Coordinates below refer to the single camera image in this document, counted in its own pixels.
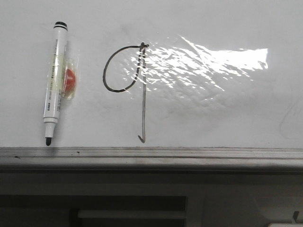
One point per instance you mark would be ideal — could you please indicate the white whiteboard with aluminium frame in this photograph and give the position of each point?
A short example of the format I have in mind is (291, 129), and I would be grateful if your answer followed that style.
(161, 84)

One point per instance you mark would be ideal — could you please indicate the white whiteboard marker black tip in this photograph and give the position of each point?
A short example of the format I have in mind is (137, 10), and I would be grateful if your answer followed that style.
(55, 79)

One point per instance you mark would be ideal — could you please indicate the white cabinet below whiteboard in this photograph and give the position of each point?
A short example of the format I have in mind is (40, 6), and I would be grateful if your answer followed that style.
(151, 199)

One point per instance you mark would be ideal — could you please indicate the red magnet taped to marker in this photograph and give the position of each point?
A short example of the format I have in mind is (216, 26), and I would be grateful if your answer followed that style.
(70, 78)

